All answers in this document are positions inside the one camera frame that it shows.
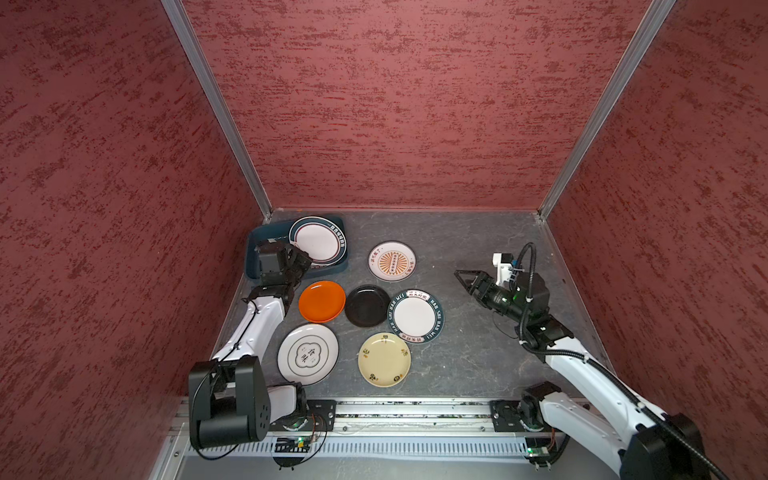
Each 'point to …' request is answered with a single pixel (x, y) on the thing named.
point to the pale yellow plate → (384, 360)
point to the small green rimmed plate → (322, 238)
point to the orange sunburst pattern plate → (392, 260)
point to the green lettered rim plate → (416, 315)
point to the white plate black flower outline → (307, 354)
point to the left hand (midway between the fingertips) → (311, 256)
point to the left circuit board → (293, 445)
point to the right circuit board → (537, 447)
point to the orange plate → (322, 301)
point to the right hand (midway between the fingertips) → (455, 284)
